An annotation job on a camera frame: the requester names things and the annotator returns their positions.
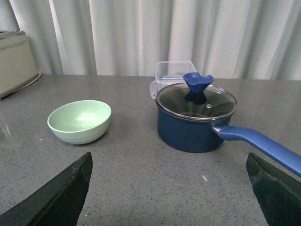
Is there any cream two-slot toaster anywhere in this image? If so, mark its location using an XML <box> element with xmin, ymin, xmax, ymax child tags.
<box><xmin>0</xmin><ymin>31</ymin><xmax>41</xmax><ymax>98</ymax></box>

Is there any blue saucepan with handle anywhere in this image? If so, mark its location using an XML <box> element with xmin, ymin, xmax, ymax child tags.
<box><xmin>155</xmin><ymin>101</ymin><xmax>301</xmax><ymax>178</ymax></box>

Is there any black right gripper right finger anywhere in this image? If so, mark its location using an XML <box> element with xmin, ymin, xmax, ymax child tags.
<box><xmin>246</xmin><ymin>153</ymin><xmax>301</xmax><ymax>226</ymax></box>

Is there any clear plastic container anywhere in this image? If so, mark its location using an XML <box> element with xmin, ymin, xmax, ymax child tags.
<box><xmin>149</xmin><ymin>61</ymin><xmax>197</xmax><ymax>99</ymax></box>

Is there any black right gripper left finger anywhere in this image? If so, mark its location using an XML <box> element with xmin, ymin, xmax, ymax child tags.
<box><xmin>0</xmin><ymin>152</ymin><xmax>92</xmax><ymax>226</ymax></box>

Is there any glass lid blue knob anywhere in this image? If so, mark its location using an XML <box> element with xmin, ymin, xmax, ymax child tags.
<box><xmin>156</xmin><ymin>72</ymin><xmax>237</xmax><ymax>121</ymax></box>

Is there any light green bowl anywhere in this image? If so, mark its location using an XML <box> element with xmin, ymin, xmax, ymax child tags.
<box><xmin>47</xmin><ymin>100</ymin><xmax>111</xmax><ymax>145</ymax></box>

